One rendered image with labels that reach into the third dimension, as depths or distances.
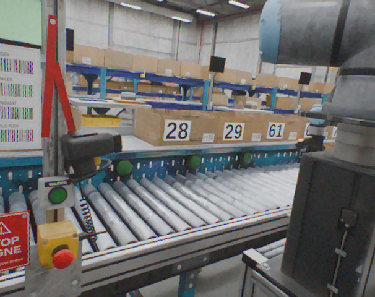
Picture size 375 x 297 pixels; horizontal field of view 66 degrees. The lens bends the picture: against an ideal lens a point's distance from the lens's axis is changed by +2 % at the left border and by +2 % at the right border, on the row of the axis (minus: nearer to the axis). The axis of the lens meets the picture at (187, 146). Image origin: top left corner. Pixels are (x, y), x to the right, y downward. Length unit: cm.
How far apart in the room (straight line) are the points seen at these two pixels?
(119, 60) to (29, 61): 552
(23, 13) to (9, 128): 26
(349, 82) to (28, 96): 65
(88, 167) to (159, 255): 38
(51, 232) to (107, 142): 22
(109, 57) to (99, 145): 548
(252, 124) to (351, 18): 122
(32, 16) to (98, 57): 525
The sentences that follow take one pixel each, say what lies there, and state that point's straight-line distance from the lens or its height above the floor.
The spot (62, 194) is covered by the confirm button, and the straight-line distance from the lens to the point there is 67.
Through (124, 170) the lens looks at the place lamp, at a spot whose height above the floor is 80.
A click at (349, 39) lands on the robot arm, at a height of 133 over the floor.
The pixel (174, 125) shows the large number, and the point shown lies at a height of 100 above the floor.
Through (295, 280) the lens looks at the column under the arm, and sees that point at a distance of 83.
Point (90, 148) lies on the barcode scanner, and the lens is 62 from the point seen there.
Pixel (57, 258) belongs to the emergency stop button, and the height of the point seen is 85.
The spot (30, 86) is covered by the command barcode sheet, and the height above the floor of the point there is 117.
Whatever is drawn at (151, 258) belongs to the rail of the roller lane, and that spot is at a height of 70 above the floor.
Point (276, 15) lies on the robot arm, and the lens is 73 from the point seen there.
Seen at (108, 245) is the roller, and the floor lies 75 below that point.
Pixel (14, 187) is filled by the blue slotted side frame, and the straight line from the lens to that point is 130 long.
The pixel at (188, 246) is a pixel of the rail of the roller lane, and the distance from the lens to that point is 95.
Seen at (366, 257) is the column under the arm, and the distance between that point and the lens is 72.
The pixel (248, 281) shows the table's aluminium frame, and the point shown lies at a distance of 92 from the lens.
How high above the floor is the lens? 121
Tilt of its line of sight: 12 degrees down
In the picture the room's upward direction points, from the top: 6 degrees clockwise
